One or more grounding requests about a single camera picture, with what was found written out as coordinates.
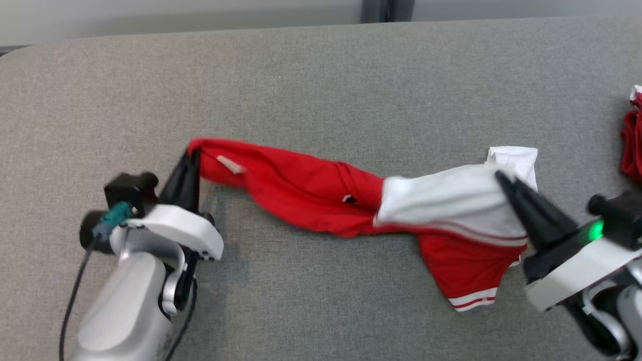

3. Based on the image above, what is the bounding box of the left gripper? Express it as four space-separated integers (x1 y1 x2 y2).
109 149 225 261

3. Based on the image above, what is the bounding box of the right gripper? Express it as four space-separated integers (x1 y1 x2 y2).
494 171 642 314

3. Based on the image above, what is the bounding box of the red white garment with tag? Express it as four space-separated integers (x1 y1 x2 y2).
187 136 540 314

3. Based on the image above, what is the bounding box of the black cable with teal plug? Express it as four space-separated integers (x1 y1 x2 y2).
59 202 134 361

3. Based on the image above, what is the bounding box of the grey partition post with feet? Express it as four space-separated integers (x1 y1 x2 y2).
360 0 416 24

